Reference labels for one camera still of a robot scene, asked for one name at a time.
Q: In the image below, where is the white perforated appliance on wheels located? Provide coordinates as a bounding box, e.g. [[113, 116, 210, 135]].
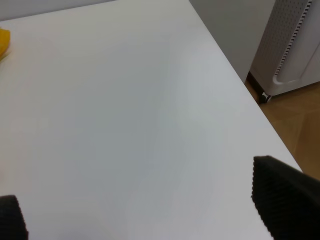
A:
[[249, 0, 320, 104]]

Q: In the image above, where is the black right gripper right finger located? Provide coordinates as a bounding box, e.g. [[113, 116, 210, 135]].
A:
[[251, 155, 320, 240]]

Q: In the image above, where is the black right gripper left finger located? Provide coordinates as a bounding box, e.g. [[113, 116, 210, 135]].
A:
[[0, 195, 29, 240]]

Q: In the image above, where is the orange yellow mango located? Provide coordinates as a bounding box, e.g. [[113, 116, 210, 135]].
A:
[[0, 28, 11, 60]]

